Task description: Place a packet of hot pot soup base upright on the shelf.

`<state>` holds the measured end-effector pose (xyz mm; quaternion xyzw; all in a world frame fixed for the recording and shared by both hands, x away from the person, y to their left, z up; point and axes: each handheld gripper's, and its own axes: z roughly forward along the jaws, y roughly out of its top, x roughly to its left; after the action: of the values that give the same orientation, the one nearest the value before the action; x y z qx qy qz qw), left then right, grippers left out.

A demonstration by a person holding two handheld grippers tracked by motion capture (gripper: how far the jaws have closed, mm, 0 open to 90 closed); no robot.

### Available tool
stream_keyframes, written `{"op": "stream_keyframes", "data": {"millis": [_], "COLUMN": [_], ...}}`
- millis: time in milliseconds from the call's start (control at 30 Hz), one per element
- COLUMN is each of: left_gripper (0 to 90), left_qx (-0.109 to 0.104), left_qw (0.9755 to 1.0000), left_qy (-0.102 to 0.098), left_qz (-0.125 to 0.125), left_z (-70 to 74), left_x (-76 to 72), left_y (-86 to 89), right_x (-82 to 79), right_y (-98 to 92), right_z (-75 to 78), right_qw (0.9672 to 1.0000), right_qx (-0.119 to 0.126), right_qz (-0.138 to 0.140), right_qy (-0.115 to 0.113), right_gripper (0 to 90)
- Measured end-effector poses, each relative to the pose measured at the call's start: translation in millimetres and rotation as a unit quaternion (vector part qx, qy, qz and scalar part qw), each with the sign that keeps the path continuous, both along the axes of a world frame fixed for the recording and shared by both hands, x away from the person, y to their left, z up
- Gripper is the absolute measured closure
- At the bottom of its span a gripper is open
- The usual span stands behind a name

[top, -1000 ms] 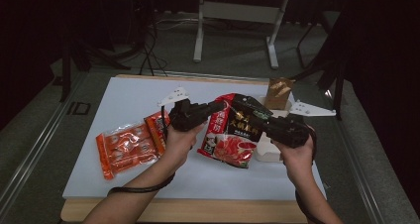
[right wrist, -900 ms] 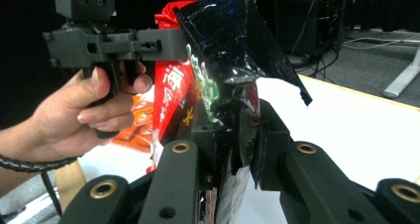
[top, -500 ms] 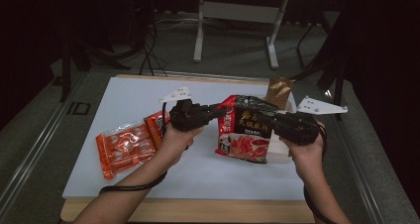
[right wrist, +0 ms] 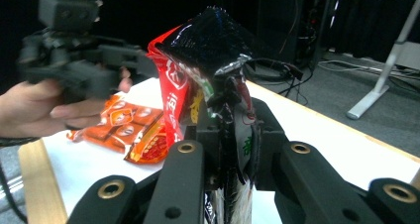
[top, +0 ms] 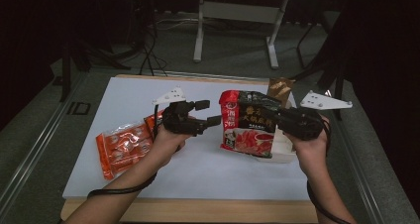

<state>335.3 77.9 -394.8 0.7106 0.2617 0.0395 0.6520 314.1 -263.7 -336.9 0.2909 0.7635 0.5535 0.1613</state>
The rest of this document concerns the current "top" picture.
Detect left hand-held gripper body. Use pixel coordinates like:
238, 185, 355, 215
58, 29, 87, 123
152, 86, 209, 138

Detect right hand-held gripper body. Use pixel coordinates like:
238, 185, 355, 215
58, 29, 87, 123
273, 89, 354, 142

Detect gold foil packet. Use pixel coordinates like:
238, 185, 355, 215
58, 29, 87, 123
266, 77, 295, 109

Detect red and black soup packet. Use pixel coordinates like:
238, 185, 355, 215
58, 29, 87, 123
218, 89, 293, 160

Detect person's left hand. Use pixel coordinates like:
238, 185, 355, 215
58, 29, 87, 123
145, 122, 192, 168

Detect person's right hand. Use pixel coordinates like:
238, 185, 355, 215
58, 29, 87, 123
284, 114, 331, 178

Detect small red orange packet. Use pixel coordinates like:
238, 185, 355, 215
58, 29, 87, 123
143, 108, 166, 133

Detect white table mat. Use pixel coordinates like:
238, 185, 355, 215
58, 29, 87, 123
62, 76, 310, 201

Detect black metal stand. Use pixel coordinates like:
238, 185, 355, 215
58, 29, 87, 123
290, 5, 348, 121
58, 40, 132, 103

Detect clear orange snack packet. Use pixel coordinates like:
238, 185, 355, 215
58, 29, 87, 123
95, 122, 155, 181

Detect black floor cables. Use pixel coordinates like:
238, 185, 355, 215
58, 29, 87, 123
138, 25, 169, 77

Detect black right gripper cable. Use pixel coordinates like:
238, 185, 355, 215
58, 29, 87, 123
306, 118, 352, 224

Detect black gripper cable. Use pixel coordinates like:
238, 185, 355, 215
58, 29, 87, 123
306, 118, 352, 224
86, 104, 159, 199

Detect metal floor rail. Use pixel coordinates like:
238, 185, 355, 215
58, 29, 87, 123
0, 68, 90, 212
330, 84, 387, 224

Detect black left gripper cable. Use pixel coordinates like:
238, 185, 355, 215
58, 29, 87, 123
86, 104, 159, 199

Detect white metal desk frame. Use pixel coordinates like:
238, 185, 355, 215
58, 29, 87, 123
192, 0, 291, 69

